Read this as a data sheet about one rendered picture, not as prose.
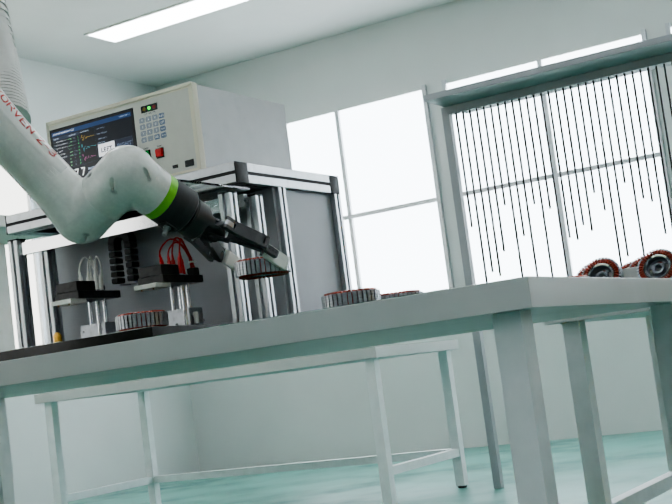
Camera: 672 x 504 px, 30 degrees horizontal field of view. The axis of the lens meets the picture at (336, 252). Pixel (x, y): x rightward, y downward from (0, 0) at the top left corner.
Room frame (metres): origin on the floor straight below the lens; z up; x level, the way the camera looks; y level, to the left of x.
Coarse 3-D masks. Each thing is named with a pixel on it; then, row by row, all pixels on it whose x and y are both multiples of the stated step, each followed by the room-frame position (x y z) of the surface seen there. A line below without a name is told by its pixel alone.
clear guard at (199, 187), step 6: (180, 180) 2.50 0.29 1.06; (186, 180) 2.52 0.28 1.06; (192, 186) 2.58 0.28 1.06; (198, 186) 2.59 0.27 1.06; (204, 186) 2.60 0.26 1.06; (210, 186) 2.61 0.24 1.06; (216, 186) 2.62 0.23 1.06; (222, 186) 2.63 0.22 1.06; (228, 186) 2.65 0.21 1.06; (234, 186) 2.67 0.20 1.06; (198, 192) 2.66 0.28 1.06; (204, 192) 2.67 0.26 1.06; (210, 192) 2.68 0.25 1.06; (216, 192) 2.70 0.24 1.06; (204, 198) 2.76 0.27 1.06; (210, 198) 2.77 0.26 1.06; (132, 210) 2.47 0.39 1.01
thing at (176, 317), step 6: (168, 312) 2.78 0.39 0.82; (174, 312) 2.78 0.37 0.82; (180, 312) 2.77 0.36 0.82; (192, 312) 2.77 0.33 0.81; (198, 312) 2.79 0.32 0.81; (168, 318) 2.79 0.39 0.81; (174, 318) 2.78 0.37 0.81; (180, 318) 2.77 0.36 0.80; (192, 318) 2.76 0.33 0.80; (174, 324) 2.78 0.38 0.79; (180, 324) 2.77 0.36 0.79; (192, 324) 2.76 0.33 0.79
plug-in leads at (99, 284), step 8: (96, 256) 2.92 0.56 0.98; (80, 264) 2.92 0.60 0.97; (88, 264) 2.90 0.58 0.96; (96, 264) 2.93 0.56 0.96; (80, 272) 2.92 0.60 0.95; (88, 272) 2.89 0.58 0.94; (96, 272) 2.94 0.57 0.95; (80, 280) 2.91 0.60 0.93; (88, 280) 2.89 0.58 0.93; (96, 280) 2.89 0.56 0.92; (96, 288) 2.88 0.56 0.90; (104, 288) 2.95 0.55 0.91
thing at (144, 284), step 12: (168, 264) 2.72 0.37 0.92; (144, 276) 2.72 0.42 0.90; (156, 276) 2.70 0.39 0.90; (168, 276) 2.71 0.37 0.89; (180, 276) 2.75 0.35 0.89; (192, 276) 2.78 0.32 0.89; (144, 288) 2.69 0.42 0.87; (156, 288) 2.71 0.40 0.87; (180, 288) 2.79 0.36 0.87; (180, 300) 2.79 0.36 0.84
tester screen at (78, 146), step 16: (128, 112) 2.82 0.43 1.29; (80, 128) 2.89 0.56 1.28; (96, 128) 2.87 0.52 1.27; (112, 128) 2.84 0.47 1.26; (128, 128) 2.82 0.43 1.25; (64, 144) 2.92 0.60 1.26; (80, 144) 2.89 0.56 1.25; (96, 144) 2.87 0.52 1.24; (80, 160) 2.90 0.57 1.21; (96, 160) 2.87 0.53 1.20
